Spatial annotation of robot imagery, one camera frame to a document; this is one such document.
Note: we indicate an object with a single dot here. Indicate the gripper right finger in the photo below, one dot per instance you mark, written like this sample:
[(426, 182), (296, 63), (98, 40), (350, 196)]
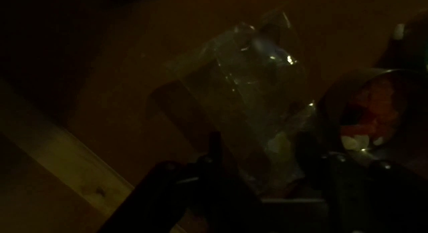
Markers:
[(361, 193)]

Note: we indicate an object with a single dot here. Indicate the round metal bin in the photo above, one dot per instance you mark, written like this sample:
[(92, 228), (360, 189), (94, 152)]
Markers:
[(374, 116)]

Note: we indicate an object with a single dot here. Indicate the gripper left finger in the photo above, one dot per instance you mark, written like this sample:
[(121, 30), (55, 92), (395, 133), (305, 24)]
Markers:
[(174, 193)]

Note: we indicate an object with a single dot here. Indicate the dark bottle with white cap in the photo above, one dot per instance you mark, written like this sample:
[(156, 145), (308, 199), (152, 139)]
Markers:
[(409, 42)]

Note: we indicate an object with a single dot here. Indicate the clear plastic bag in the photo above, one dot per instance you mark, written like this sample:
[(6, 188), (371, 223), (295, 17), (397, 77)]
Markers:
[(247, 92)]

